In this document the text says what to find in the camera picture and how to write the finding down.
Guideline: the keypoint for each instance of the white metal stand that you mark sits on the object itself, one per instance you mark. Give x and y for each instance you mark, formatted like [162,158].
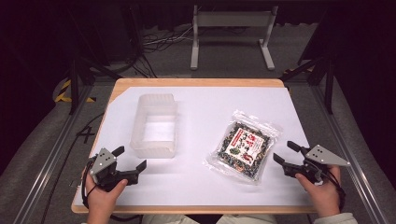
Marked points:
[232,19]

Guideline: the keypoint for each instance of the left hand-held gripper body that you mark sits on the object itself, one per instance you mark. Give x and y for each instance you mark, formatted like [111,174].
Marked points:
[106,174]

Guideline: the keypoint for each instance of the translucent plastic container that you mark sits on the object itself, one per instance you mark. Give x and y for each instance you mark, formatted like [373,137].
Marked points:
[157,130]

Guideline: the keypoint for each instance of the person's left hand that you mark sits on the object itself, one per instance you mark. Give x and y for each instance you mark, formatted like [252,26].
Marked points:
[101,200]

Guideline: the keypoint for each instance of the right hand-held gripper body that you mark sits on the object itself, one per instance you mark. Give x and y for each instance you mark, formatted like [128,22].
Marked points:
[314,160]

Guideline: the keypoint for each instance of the person's right hand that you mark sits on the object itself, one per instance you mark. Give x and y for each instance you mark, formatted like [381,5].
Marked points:
[325,194]

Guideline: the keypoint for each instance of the black metal stand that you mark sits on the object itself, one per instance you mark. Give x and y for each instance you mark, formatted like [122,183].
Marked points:
[328,84]
[74,87]

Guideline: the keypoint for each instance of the person's right sleeve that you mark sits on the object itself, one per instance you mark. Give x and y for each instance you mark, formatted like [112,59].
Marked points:
[336,219]

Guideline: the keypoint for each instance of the clear snack packet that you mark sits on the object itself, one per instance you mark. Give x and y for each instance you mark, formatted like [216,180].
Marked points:
[244,146]

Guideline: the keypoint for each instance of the yellow black striped tape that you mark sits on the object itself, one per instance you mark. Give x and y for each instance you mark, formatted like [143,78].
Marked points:
[63,93]

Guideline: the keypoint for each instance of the white paper sheet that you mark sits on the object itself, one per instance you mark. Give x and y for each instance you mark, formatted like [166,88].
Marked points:
[199,118]

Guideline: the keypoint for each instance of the aluminium rail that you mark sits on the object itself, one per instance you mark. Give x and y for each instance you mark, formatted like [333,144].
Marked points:
[53,149]
[345,146]

